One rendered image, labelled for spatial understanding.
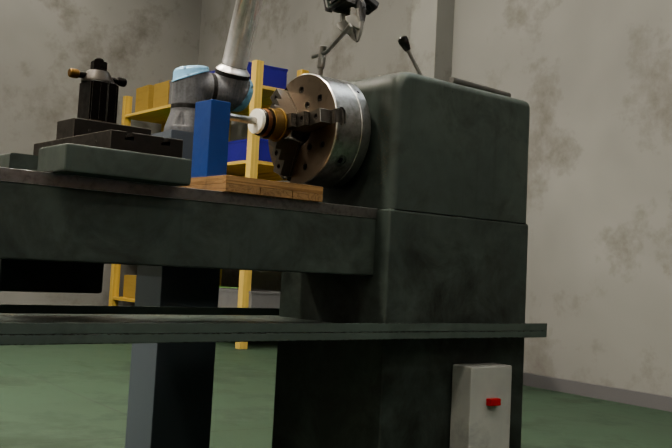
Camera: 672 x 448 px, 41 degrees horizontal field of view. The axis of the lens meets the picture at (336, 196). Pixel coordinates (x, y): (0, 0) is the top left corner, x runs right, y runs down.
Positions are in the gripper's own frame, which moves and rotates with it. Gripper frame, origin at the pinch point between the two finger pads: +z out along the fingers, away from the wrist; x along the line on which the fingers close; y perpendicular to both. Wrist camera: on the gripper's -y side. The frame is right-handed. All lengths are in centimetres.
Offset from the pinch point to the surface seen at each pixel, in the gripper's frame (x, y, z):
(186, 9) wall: -605, -356, -447
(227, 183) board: -14, 39, 41
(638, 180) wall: -107, -320, -36
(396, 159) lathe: -7.1, -12.9, 31.2
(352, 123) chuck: -9.8, -1.5, 20.8
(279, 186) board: -14.1, 23.5, 40.2
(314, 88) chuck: -16.5, 4.1, 8.0
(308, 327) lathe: -14, 21, 76
